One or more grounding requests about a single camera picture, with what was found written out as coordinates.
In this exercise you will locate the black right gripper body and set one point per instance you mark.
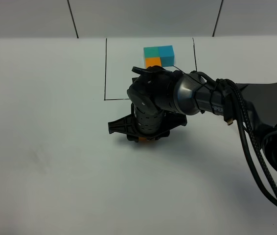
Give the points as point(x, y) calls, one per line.
point(139, 124)

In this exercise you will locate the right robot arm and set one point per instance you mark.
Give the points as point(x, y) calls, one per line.
point(162, 99)

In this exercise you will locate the orange template block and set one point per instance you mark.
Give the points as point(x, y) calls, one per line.
point(153, 61)

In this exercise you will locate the green template block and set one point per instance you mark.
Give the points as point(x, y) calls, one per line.
point(151, 52)

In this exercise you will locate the blue template block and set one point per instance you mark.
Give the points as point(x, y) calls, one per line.
point(167, 56)

